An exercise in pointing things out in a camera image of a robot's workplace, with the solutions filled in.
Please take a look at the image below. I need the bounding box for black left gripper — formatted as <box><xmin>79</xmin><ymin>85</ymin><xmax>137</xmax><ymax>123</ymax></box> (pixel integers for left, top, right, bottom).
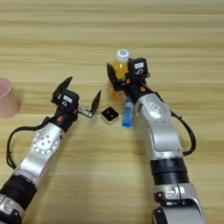
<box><xmin>43</xmin><ymin>76</ymin><xmax>102</xmax><ymax>133</ymax></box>

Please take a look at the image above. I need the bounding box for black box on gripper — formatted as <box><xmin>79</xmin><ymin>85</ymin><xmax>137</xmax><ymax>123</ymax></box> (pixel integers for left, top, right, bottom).
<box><xmin>127</xmin><ymin>57</ymin><xmax>151</xmax><ymax>81</ymax></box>
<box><xmin>58</xmin><ymin>89</ymin><xmax>81</xmax><ymax>111</ymax></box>

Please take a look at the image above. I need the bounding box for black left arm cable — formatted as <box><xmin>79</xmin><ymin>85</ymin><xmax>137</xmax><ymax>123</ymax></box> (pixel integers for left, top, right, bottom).
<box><xmin>5</xmin><ymin>115</ymin><xmax>51</xmax><ymax>171</ymax></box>

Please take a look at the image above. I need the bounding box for orange juice bottle white cap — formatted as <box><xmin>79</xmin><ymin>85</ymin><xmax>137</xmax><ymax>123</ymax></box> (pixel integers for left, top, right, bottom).
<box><xmin>109</xmin><ymin>48</ymin><xmax>131</xmax><ymax>100</ymax></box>

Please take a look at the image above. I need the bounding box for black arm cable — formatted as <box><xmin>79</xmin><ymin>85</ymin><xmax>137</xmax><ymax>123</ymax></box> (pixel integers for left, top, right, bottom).
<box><xmin>156</xmin><ymin>91</ymin><xmax>197</xmax><ymax>158</ymax></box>
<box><xmin>5</xmin><ymin>115</ymin><xmax>51</xmax><ymax>171</ymax></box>

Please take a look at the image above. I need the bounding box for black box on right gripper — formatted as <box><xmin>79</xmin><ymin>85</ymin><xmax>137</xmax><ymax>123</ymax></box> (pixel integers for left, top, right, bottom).
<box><xmin>127</xmin><ymin>57</ymin><xmax>151</xmax><ymax>81</ymax></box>

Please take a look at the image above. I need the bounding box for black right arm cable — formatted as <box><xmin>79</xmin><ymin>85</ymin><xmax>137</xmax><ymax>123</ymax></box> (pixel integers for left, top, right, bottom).
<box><xmin>156</xmin><ymin>91</ymin><xmax>197</xmax><ymax>158</ymax></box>

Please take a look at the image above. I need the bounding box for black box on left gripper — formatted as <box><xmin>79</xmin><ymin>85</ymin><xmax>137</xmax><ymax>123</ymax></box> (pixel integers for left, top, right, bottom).
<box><xmin>58</xmin><ymin>89</ymin><xmax>81</xmax><ymax>111</ymax></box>

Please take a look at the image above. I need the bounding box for blue glue stick tube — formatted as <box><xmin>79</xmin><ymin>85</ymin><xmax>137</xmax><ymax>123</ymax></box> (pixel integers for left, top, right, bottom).
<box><xmin>121</xmin><ymin>97</ymin><xmax>135</xmax><ymax>129</ymax></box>

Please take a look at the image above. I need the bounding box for small black white cube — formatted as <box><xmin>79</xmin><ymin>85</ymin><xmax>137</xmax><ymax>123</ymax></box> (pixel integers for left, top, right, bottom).
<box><xmin>101</xmin><ymin>106</ymin><xmax>120</xmax><ymax>126</ymax></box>

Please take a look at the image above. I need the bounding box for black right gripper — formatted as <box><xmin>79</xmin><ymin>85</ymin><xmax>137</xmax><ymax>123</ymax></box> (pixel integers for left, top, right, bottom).
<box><xmin>106</xmin><ymin>62</ymin><xmax>155</xmax><ymax>102</ymax></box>

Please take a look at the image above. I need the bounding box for pink plastic cup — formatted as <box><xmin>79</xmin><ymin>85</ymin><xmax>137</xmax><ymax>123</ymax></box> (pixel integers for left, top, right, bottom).
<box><xmin>0</xmin><ymin>77</ymin><xmax>20</xmax><ymax>119</ymax></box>

